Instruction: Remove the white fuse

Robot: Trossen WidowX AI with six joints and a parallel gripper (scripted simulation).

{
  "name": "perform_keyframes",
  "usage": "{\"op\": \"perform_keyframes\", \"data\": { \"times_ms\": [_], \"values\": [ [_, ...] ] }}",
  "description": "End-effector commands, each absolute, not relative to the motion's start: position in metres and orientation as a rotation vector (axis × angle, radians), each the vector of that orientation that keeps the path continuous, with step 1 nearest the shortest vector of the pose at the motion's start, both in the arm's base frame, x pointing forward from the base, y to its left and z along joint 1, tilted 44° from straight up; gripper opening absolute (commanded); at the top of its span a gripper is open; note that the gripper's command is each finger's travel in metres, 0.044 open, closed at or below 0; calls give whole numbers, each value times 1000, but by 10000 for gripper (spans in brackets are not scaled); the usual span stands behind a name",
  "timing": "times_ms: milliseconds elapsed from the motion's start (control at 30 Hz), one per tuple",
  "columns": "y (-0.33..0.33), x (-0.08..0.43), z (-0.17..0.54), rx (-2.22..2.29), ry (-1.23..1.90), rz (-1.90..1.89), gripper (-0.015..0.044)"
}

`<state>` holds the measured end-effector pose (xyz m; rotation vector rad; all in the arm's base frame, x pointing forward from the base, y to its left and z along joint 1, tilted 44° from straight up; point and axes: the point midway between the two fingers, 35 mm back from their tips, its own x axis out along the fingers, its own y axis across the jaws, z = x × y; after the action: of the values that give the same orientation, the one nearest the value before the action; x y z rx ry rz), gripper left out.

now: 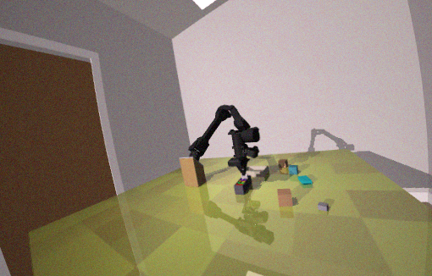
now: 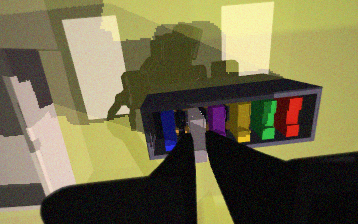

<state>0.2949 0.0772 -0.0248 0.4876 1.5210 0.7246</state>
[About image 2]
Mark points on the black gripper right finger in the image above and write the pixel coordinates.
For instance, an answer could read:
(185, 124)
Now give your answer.
(262, 189)

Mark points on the purple fuse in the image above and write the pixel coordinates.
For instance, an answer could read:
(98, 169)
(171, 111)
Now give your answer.
(216, 119)

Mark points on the dark grey fuse block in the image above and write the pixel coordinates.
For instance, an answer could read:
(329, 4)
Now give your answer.
(257, 114)

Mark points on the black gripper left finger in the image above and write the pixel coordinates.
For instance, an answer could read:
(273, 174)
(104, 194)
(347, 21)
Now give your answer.
(166, 196)

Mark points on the grey rectangular tray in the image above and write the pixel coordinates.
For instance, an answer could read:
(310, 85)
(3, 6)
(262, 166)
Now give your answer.
(33, 157)

